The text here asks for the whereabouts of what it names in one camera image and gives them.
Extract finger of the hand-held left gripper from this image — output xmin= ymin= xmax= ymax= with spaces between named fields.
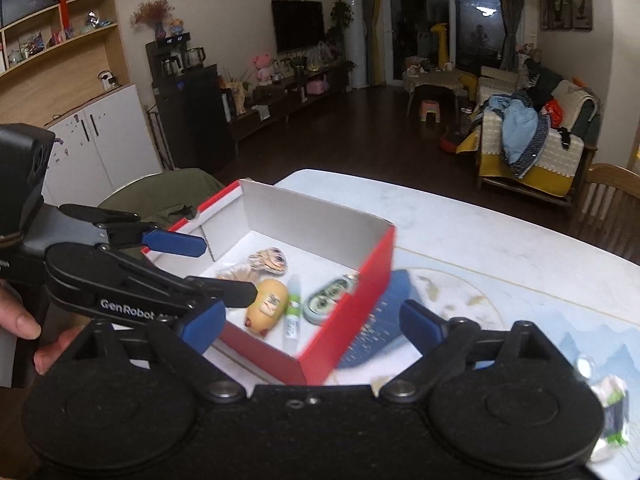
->
xmin=105 ymin=245 xmax=258 ymax=309
xmin=59 ymin=204 xmax=208 ymax=259

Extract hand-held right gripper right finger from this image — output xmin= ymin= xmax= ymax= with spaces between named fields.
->
xmin=377 ymin=299 xmax=571 ymax=405

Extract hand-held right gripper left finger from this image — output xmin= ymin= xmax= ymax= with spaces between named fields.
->
xmin=65 ymin=300 xmax=248 ymax=404

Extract yellow spotted pig toy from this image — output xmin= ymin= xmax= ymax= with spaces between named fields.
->
xmin=245 ymin=278 xmax=290 ymax=333

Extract white green marker pen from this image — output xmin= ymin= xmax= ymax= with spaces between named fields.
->
xmin=282 ymin=275 xmax=303 ymax=356

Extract red cardboard box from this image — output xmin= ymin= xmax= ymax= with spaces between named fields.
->
xmin=141 ymin=178 xmax=396 ymax=387

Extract white green wipes packet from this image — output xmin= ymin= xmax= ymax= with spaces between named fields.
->
xmin=590 ymin=375 xmax=631 ymax=463

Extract person's left hand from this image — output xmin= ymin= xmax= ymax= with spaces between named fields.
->
xmin=0 ymin=282 xmax=88 ymax=376

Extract white cabinet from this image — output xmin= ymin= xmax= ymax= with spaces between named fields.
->
xmin=42 ymin=82 xmax=163 ymax=206

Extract black water dispenser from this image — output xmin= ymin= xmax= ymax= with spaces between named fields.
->
xmin=146 ymin=32 xmax=236 ymax=173

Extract dark television cabinet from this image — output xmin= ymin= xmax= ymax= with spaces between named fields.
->
xmin=222 ymin=62 xmax=356 ymax=143

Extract pink plush toy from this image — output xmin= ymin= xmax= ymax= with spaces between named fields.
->
xmin=252 ymin=54 xmax=275 ymax=86

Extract vase of dried flowers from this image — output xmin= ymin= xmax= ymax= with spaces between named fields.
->
xmin=131 ymin=0 xmax=176 ymax=41

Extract sofa with yellow cover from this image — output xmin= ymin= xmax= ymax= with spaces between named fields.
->
xmin=456 ymin=65 xmax=601 ymax=206

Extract blue jacket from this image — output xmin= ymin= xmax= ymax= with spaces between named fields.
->
xmin=487 ymin=95 xmax=551 ymax=178

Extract wooden chair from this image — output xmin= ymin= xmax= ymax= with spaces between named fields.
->
xmin=570 ymin=162 xmax=640 ymax=261

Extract television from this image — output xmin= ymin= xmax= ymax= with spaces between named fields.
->
xmin=271 ymin=0 xmax=326 ymax=53

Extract coffee table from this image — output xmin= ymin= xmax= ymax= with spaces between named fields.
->
xmin=402 ymin=67 xmax=466 ymax=111

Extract white tower air conditioner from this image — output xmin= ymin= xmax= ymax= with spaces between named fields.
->
xmin=345 ymin=0 xmax=368 ymax=92

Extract green houseplant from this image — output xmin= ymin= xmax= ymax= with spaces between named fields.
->
xmin=327 ymin=0 xmax=353 ymax=46

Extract yellow giraffe toy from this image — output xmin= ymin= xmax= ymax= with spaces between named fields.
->
xmin=431 ymin=22 xmax=450 ymax=68

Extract grey curtain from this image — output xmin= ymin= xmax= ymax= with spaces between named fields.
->
xmin=500 ymin=0 xmax=526 ymax=73

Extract wooden wall shelf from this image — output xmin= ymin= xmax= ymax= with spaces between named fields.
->
xmin=0 ymin=0 xmax=131 ymax=126

